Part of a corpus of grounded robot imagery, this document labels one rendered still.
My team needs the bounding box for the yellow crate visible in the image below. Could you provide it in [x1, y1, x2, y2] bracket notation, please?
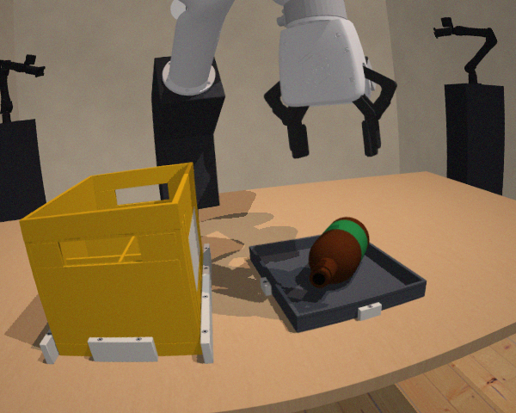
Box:
[19, 163, 203, 356]

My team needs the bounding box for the brown glass bottle with green label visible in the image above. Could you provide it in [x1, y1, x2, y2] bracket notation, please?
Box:
[309, 217, 370, 288]

